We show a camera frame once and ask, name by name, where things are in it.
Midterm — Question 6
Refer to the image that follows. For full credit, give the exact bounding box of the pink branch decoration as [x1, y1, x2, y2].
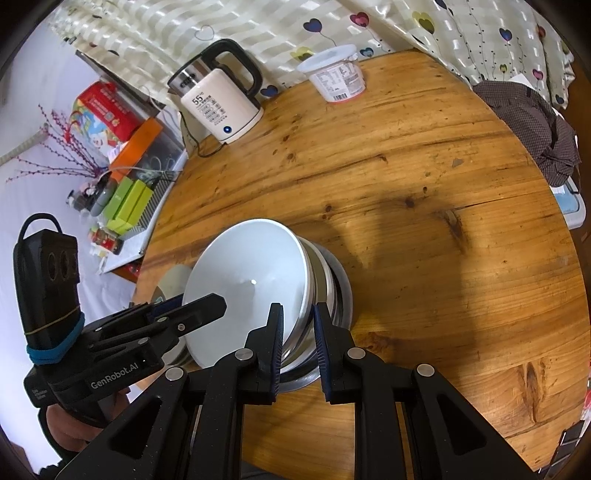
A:
[4, 103, 112, 186]

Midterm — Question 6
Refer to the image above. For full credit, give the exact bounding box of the white twisted rope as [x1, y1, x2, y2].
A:
[0, 128, 48, 164]

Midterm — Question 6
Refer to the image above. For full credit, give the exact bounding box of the clear plastic bin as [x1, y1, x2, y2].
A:
[133, 134, 189, 186]

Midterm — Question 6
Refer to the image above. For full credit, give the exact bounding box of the chevron patterned box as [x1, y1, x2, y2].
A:
[124, 170, 179, 241]

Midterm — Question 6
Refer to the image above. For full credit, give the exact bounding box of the dark striped object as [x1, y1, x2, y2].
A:
[549, 414, 591, 472]

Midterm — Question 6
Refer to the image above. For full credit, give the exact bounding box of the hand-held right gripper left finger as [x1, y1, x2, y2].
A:
[55, 302, 284, 480]

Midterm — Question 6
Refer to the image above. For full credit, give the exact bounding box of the orange container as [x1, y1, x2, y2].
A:
[108, 117, 165, 184]

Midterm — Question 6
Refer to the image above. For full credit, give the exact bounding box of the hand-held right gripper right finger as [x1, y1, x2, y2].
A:
[311, 302, 539, 480]

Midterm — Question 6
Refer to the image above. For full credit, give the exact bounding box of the small green plate blue print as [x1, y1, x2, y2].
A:
[159, 264, 194, 304]

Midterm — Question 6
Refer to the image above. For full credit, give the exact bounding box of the red labelled jar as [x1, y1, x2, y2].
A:
[89, 228, 125, 255]

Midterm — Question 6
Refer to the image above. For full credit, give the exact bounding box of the heart print curtain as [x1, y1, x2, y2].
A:
[46, 0, 579, 110]

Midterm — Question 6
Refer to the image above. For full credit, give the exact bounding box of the stainless steel bowl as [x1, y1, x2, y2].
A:
[276, 248, 355, 394]

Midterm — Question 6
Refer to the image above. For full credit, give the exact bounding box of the dark checked cloth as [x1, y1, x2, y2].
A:
[473, 78, 583, 186]

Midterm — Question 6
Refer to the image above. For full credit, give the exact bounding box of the dark green flat box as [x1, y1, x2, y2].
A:
[102, 179, 136, 221]

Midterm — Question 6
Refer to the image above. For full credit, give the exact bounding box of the black kettle cord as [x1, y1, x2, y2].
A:
[178, 111, 230, 160]

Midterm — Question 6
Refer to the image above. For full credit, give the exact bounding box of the white bowl blue stripe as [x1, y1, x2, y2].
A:
[284, 235, 331, 366]
[182, 219, 310, 370]

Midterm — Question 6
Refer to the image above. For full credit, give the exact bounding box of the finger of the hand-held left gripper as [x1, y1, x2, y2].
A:
[93, 294, 184, 345]
[137, 294, 228, 343]

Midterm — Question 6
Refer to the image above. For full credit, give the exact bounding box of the person's left hand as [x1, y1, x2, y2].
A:
[39, 388, 133, 456]

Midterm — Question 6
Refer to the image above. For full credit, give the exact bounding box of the red printed box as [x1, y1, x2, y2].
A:
[69, 80, 147, 149]

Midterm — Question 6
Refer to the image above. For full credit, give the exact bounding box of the white electric kettle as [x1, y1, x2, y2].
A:
[167, 38, 265, 144]

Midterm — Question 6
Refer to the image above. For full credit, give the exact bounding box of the white plastic container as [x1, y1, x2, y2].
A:
[549, 184, 585, 230]

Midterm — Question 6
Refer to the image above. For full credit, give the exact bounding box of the white plastic tub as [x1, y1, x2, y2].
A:
[296, 43, 368, 103]

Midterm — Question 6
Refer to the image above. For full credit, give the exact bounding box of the white shelf board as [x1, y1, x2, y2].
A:
[99, 222, 154, 276]

